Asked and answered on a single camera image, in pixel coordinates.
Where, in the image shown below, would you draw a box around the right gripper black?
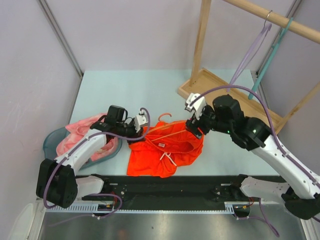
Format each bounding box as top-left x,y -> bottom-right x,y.
184,103 -> 231,139

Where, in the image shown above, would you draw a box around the orange plastic hanger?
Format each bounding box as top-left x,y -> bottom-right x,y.
146,112 -> 187,140

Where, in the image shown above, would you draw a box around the orange shorts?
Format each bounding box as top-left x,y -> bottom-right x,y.
126,131 -> 204,178

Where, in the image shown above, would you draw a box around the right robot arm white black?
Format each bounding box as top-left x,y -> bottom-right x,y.
185,93 -> 320,220

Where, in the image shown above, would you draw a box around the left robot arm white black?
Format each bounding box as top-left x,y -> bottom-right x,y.
36,105 -> 151,209

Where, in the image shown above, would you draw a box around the purple plastic hanger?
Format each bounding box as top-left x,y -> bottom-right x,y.
229,23 -> 272,85

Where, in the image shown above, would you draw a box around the teal plastic hanger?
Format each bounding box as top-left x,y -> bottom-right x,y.
251,17 -> 294,93

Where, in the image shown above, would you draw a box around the wooden clothes rack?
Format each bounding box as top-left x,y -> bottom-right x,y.
177,0 -> 320,133

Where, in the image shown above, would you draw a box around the pink garment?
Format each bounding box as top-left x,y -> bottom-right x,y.
56,113 -> 119,162

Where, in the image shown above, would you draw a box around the teal plastic basket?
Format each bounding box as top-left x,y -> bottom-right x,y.
42,127 -> 123,170

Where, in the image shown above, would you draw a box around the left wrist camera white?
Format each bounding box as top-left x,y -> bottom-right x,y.
134,107 -> 150,133

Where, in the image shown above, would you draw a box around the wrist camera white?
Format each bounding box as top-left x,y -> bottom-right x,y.
134,107 -> 150,133
185,93 -> 207,120

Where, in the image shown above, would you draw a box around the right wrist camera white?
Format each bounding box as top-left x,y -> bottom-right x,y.
185,93 -> 207,120

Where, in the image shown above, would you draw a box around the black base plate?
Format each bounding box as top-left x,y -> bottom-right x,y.
82,175 -> 258,212

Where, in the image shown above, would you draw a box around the white slotted cable duct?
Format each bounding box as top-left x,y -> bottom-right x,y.
46,203 -> 237,215

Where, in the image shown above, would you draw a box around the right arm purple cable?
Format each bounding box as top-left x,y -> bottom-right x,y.
189,84 -> 320,238

